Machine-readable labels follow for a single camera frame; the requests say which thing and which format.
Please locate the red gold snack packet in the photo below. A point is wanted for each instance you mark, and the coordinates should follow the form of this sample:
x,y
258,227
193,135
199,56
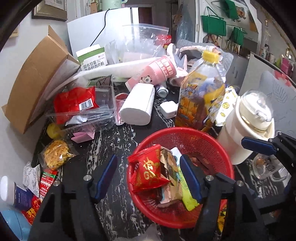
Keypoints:
x,y
147,175

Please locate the grey leaf pattern chair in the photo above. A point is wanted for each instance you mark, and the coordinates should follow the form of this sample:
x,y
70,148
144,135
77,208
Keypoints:
x,y
282,98

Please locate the blue round humidifier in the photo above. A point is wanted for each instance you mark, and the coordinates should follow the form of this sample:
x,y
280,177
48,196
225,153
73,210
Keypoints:
x,y
14,226

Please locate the white mini fridge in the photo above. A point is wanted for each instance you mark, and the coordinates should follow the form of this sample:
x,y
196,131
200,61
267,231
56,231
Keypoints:
x,y
99,28

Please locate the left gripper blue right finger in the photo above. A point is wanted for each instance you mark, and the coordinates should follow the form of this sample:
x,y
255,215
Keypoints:
x,y
190,173

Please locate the green yellow drink sachet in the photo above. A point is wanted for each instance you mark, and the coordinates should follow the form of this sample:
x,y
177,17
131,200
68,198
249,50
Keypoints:
x,y
189,202

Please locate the red bag in container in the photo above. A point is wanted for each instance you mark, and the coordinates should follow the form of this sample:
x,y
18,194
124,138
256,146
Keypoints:
x,y
75,100

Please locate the green tote bag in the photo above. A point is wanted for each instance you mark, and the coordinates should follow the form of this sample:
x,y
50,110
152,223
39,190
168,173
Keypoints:
x,y
237,35
230,9
213,24

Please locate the red gold packet by wall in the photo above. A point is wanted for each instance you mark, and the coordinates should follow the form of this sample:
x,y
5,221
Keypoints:
x,y
31,213

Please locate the clear plastic container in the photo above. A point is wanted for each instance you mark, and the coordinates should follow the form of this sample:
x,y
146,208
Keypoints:
x,y
91,120

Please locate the red plastic basket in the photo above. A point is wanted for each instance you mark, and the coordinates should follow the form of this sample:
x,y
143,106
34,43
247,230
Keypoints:
x,y
188,141

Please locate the red long snack stick packet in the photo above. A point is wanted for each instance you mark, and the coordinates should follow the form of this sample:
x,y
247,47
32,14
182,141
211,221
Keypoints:
x,y
47,179

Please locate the white green medicine box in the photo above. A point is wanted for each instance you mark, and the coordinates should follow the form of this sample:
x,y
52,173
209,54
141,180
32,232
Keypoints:
x,y
92,57

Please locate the large clear zip bag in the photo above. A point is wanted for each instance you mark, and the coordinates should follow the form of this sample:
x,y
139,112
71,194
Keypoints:
x,y
136,42

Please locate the yellow snack mix bag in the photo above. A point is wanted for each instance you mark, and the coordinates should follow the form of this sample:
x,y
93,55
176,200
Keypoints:
x,y
56,154

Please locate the glass mug with cat print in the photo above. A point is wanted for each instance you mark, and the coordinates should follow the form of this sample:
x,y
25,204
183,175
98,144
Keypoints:
x,y
266,166

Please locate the white charger cube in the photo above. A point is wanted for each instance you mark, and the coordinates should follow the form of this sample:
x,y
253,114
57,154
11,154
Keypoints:
x,y
169,109

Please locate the cardboard box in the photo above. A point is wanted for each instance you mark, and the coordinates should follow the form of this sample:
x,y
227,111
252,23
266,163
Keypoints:
x,y
44,72

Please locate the brown striped snack packet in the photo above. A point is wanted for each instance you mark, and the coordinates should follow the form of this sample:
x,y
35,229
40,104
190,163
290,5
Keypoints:
x,y
171,192

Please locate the framed picture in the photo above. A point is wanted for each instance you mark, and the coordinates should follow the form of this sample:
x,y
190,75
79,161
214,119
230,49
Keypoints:
x,y
51,10

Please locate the white patterned small packet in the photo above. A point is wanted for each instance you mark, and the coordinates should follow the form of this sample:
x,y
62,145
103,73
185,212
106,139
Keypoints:
x,y
31,178

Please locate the red cola bottle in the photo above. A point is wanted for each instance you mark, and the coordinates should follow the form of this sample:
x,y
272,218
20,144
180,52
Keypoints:
x,y
167,41

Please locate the yellow lemon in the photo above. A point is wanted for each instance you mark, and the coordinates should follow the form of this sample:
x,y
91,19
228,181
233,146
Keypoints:
x,y
54,132

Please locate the pink panda cup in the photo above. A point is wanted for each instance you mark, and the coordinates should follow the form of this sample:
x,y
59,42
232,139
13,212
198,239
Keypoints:
x,y
155,73

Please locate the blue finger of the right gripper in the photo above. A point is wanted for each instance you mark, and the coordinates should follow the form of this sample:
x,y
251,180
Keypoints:
x,y
259,146

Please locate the white tissue roll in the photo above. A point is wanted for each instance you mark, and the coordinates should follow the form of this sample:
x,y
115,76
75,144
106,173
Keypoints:
x,y
137,108

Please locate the white lid blue jar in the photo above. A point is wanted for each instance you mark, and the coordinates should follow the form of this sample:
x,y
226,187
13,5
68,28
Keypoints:
x,y
15,195

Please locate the white electric cooking pot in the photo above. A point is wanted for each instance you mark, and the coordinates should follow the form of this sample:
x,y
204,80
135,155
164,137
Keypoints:
x,y
252,117

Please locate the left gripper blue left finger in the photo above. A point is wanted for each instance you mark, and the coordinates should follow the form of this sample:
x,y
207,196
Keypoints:
x,y
106,178

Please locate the iced tea bottle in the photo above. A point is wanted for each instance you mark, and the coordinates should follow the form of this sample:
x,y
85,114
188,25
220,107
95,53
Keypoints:
x,y
201,95

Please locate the yellow peanut snack bag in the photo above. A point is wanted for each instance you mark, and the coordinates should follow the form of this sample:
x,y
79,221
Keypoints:
x,y
221,218

